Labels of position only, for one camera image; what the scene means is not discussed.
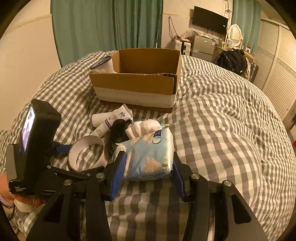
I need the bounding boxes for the light blue tissue pack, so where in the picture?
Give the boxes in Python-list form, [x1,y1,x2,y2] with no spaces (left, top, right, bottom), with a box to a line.
[111,128,174,181]

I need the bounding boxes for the black wall television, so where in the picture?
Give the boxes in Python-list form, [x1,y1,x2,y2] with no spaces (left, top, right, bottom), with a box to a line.
[192,6,228,35]

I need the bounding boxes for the white oval mirror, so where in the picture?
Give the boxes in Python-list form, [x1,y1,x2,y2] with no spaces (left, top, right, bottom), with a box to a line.
[226,24,243,49]

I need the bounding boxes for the white plush panda toy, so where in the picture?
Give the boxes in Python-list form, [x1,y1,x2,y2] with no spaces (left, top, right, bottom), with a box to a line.
[125,119,170,140]

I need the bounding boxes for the white cylinder dark lid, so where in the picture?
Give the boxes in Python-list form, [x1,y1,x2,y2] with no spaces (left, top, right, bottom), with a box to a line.
[90,56,116,73]

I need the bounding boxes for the brown cardboard box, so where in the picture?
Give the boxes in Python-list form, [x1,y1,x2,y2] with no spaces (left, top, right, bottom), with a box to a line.
[89,48,181,109]

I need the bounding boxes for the black clothes on chair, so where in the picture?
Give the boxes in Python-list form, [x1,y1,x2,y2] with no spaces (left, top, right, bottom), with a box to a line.
[213,49,248,76]

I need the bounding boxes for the white tape roll ring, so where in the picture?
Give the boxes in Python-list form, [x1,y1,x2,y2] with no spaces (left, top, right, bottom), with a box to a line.
[68,134,110,172]

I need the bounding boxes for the white suitcase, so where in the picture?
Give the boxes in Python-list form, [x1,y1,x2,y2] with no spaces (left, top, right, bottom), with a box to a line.
[173,40,191,56]

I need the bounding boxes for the white cosmetic tube purple label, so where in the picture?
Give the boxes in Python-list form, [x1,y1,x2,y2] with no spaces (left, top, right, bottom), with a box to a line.
[91,104,133,138]

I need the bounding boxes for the white electric shaver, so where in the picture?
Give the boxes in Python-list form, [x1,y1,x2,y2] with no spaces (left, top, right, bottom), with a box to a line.
[91,112,112,128]

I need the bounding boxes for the person's left hand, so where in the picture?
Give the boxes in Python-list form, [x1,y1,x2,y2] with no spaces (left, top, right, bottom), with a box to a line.
[1,172,46,208]

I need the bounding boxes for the white louvered wardrobe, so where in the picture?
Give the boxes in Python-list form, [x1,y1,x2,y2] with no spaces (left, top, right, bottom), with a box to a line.
[254,19,295,120]

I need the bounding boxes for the dark transparent plastic bottle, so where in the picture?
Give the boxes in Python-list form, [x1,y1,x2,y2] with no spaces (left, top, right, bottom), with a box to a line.
[106,119,132,156]

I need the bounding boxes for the small grey refrigerator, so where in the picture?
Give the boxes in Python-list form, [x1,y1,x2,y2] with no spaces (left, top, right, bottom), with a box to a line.
[191,35,215,62]

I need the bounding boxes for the green curtain right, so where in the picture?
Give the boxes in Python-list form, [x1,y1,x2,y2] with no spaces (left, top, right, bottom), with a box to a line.
[232,0,261,55]

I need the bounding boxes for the grey checkered duvet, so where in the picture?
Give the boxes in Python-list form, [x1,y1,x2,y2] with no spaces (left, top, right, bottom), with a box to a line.
[0,50,296,241]

